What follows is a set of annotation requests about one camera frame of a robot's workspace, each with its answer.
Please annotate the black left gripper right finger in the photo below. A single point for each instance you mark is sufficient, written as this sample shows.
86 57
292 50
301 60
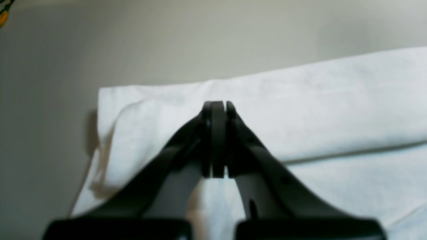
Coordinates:
278 206

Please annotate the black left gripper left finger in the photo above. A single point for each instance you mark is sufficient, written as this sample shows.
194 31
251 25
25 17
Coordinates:
153 204

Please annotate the white printed T-shirt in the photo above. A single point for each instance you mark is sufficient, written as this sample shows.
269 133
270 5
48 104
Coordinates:
353 130

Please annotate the orange object at edge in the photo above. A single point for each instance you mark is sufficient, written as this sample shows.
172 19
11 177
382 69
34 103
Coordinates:
4 11

